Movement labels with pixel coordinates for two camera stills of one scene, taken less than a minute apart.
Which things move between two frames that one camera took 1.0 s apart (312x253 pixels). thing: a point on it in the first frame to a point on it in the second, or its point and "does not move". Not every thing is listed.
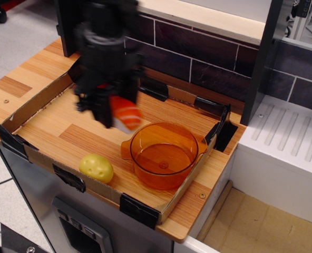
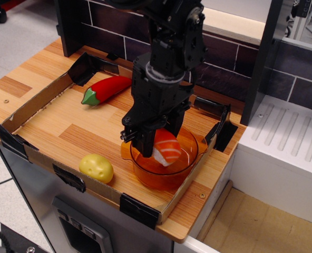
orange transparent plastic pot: [164, 154] does not move
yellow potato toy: [96, 167] does not move
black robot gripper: [106, 58] to [161, 91]
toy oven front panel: [78, 233] does not move
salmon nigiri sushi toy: [126, 116] to [166, 148]
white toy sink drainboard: [288, 133] does not move
